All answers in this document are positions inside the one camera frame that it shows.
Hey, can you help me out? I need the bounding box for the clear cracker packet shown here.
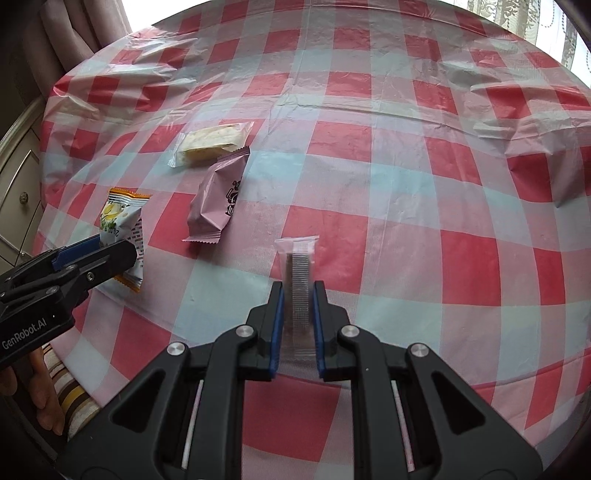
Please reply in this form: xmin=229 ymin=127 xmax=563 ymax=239
xmin=167 ymin=121 xmax=256 ymax=169

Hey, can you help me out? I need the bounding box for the red white checkered tablecloth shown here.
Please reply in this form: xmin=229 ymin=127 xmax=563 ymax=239
xmin=34 ymin=0 xmax=591 ymax=480

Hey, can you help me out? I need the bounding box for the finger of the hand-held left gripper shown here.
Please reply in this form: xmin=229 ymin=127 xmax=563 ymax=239
xmin=0 ymin=233 xmax=103 ymax=289
xmin=0 ymin=241 xmax=139 ymax=308

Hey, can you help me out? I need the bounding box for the plain pink snack packet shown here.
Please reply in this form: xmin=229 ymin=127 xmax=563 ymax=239
xmin=181 ymin=145 xmax=252 ymax=244

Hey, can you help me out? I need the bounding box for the person's left hand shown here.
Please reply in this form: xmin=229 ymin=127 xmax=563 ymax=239
xmin=0 ymin=345 xmax=66 ymax=437

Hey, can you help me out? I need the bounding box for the orange and white snack packet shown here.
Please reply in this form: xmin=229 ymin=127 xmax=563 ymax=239
xmin=98 ymin=187 xmax=153 ymax=295

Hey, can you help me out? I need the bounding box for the white lace curtain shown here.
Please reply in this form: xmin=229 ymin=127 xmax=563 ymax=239
xmin=466 ymin=0 xmax=579 ymax=71

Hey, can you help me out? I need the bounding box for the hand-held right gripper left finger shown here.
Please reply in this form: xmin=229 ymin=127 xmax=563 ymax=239
xmin=59 ymin=280 xmax=284 ymax=480

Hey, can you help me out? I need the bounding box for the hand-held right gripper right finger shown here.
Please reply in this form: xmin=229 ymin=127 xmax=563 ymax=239
xmin=311 ymin=279 xmax=542 ymax=480

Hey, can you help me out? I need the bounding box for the brown curtain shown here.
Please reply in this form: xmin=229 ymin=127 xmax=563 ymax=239
xmin=28 ymin=0 xmax=136 ymax=89

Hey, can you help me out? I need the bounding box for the striped plush cushion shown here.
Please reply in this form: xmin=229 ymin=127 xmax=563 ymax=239
xmin=44 ymin=351 xmax=100 ymax=440

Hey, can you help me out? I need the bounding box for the clear packet with grey bar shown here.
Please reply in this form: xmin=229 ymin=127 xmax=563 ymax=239
xmin=274 ymin=235 xmax=320 ymax=363

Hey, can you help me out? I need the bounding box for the cream carved dresser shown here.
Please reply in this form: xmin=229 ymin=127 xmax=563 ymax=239
xmin=0 ymin=97 xmax=48 ymax=269

